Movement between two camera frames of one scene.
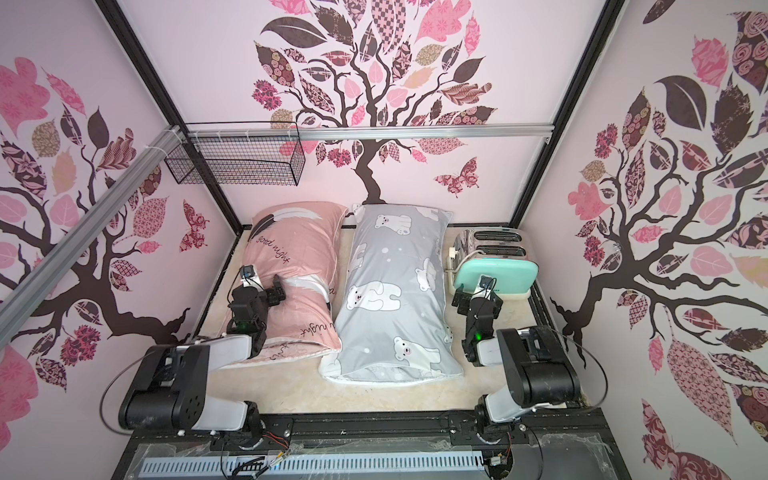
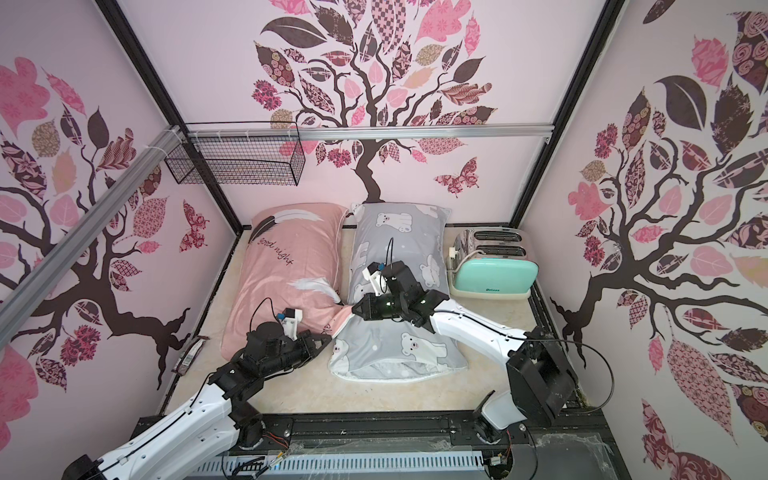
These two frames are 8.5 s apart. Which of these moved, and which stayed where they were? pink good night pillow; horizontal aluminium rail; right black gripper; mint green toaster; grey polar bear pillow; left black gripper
Moved: left black gripper; right black gripper
Stayed: pink good night pillow; horizontal aluminium rail; grey polar bear pillow; mint green toaster
